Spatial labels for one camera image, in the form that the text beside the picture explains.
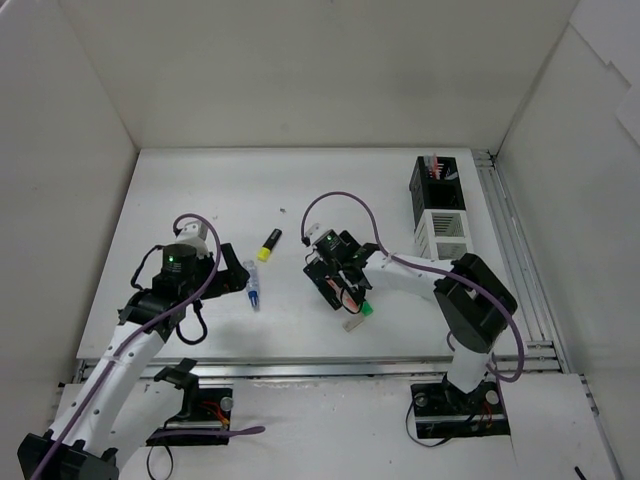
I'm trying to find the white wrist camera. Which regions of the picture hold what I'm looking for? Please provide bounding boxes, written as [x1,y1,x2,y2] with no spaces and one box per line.
[301,223,321,247]
[175,220,209,258]

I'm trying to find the aluminium rail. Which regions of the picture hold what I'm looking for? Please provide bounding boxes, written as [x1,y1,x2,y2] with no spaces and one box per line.
[472,150,571,373]
[72,348,563,384]

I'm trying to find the yellow highlighter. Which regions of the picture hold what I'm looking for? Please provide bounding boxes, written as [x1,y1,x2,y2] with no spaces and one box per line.
[256,228,282,262]

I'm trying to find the black slotted pen holder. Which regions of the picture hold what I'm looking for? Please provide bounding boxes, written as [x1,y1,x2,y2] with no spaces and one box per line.
[409,155,466,220]

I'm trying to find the green highlighter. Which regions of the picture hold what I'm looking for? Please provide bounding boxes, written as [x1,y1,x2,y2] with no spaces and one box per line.
[357,300,373,317]

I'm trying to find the black pen on floor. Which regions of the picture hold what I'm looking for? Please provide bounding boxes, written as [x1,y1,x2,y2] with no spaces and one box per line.
[574,465,587,480]

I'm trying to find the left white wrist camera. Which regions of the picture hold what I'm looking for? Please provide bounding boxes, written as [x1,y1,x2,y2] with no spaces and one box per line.
[175,220,209,258]

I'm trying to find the pink thin highlighter pen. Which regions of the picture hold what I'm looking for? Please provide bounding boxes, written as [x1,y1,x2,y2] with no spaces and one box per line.
[427,155,440,180]

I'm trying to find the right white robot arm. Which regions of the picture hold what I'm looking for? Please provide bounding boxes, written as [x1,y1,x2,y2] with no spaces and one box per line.
[303,229,518,412]

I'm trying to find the orange thin pen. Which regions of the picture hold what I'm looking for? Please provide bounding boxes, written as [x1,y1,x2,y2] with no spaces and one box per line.
[328,279,360,314]

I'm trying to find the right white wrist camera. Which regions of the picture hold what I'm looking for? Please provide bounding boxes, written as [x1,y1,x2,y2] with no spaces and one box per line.
[301,223,321,247]

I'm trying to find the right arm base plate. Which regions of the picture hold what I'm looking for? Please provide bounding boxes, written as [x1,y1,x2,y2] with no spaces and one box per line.
[405,381,511,448]

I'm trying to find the grey white eraser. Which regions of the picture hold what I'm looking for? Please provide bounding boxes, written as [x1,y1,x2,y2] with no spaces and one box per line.
[342,317,364,332]

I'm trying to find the aluminium front rail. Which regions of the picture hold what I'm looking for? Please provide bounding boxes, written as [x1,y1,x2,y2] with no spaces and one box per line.
[72,348,563,384]

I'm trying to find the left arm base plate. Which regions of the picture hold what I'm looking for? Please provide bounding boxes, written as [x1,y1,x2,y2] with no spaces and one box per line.
[146,386,233,447]

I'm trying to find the aluminium right rail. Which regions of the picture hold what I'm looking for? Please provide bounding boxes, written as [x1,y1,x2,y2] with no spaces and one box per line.
[472,150,571,373]

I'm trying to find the white slotted pen holder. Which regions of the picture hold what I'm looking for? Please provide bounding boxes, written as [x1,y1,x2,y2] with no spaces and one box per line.
[414,209,474,260]

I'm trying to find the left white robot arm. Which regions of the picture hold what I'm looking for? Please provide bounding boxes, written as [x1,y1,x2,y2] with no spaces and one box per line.
[17,242,249,479]

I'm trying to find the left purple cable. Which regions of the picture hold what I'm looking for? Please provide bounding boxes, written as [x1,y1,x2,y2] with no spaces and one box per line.
[29,213,266,480]

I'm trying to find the red ink pen refill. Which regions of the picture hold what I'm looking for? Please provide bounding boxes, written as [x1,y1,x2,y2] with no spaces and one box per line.
[434,160,444,180]

